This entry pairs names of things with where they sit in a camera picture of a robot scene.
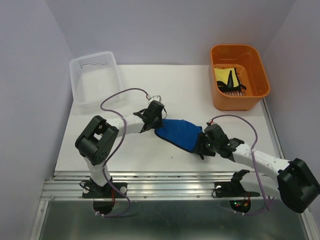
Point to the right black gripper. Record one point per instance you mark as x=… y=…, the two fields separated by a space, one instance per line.
x=202 y=137

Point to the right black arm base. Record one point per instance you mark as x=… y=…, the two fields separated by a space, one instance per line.
x=228 y=189

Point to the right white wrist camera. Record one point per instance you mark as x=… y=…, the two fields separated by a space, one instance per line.
x=211 y=122

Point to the white perforated basket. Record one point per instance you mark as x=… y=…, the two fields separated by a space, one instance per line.
x=94 y=78

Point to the aluminium mounting rail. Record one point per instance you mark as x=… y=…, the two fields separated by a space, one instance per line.
x=142 y=186

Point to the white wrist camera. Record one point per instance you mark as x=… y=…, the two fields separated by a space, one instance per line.
x=211 y=122
x=154 y=98

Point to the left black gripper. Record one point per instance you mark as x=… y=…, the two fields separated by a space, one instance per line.
x=159 y=124

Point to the orange plastic basket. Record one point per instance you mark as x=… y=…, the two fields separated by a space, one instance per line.
x=250 y=71

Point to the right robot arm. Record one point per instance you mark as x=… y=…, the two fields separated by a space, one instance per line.
x=290 y=181

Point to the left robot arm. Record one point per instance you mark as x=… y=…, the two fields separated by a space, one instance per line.
x=95 y=145

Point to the blue towel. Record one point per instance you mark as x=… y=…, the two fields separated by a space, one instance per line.
x=180 y=133

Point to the yellow towel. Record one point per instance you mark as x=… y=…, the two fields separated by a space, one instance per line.
x=227 y=80

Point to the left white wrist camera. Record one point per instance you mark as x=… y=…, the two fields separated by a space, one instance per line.
x=154 y=98

